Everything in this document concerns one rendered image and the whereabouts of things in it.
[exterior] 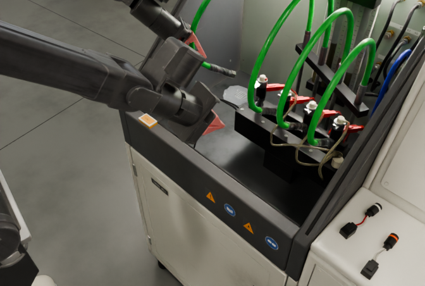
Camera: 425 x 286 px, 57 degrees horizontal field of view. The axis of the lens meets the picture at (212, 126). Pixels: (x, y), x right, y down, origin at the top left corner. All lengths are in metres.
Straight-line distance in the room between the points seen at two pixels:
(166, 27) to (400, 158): 0.60
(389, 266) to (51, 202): 1.78
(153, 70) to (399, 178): 0.61
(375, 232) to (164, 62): 0.60
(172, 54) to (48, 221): 1.72
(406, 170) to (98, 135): 1.96
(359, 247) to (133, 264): 1.28
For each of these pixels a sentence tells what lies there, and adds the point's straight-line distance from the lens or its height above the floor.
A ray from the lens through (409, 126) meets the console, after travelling 0.94.
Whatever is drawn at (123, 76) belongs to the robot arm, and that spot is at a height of 1.41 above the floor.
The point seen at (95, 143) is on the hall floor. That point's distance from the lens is 2.52.
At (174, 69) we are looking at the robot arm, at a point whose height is 1.38.
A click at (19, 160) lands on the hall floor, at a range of 2.58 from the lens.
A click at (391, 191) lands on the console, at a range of 1.01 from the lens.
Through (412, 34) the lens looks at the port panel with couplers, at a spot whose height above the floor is 1.22.
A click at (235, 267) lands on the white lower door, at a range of 1.27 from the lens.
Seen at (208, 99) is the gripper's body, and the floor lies 1.29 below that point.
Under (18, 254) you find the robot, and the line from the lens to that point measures 0.91.
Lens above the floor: 1.74
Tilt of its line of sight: 44 degrees down
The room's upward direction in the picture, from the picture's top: straight up
